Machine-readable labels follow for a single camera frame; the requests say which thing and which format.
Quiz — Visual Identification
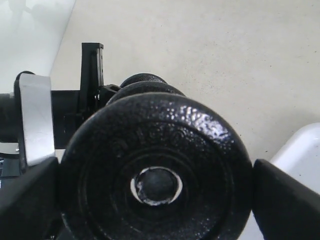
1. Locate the black weight plate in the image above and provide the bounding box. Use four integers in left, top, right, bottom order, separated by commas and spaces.
106, 81, 185, 105
58, 93, 253, 240

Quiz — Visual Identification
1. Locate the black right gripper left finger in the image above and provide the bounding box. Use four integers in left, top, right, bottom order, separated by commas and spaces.
0, 157, 63, 240

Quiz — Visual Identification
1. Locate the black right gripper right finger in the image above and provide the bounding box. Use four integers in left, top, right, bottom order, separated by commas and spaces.
252, 159, 320, 240

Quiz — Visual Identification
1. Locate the white plastic tray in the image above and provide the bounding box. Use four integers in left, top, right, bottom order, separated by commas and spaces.
271, 123, 320, 193

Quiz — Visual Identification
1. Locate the black weight plate left end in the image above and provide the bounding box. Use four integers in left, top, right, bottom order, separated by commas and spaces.
120, 73, 167, 88

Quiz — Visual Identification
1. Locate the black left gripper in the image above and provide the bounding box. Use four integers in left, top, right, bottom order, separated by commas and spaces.
51, 42, 120, 149

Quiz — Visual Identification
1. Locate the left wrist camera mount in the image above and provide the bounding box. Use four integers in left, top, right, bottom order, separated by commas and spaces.
14, 71, 55, 174

